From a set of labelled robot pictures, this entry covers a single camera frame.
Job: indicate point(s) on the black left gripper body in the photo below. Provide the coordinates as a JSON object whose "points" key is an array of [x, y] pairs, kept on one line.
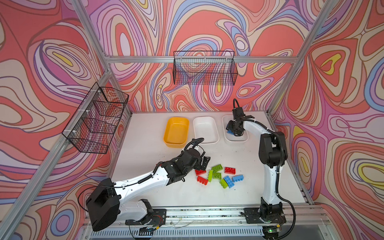
{"points": [[197, 165]]}

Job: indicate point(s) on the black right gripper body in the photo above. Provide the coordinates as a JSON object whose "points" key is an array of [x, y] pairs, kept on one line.
{"points": [[232, 126]]}

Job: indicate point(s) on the green lego brick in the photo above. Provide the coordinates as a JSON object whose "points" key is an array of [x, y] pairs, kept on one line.
{"points": [[217, 168], [217, 175], [224, 184], [210, 176]]}

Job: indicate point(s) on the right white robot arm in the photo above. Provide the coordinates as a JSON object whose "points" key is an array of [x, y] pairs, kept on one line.
{"points": [[272, 154]]}

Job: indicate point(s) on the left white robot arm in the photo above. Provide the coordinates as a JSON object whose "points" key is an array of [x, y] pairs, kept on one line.
{"points": [[113, 201]]}

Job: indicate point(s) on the right white plastic bin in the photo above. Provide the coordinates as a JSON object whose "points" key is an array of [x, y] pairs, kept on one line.
{"points": [[231, 139]]}

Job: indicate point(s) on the white plastic bin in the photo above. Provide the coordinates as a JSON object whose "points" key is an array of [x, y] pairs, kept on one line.
{"points": [[231, 139], [205, 127]]}

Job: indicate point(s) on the red lego brick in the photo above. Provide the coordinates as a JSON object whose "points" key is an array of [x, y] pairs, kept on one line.
{"points": [[231, 171], [202, 180], [200, 172]]}

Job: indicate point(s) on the yellow plastic bin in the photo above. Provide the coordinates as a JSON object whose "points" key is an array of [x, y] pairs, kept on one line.
{"points": [[176, 132]]}

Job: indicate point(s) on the middle white plastic bin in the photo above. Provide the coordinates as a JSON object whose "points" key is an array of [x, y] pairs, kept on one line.
{"points": [[205, 127]]}

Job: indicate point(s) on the back black wire basket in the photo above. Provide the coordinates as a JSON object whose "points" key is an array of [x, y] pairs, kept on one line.
{"points": [[210, 68]]}

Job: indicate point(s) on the black wire basket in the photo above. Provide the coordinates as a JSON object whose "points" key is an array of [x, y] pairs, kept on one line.
{"points": [[210, 68], [100, 114]]}

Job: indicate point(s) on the left black wire basket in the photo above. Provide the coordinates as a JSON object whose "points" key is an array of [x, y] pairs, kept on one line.
{"points": [[100, 114]]}

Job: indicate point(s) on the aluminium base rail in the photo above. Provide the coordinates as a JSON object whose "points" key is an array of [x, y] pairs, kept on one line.
{"points": [[308, 222]]}

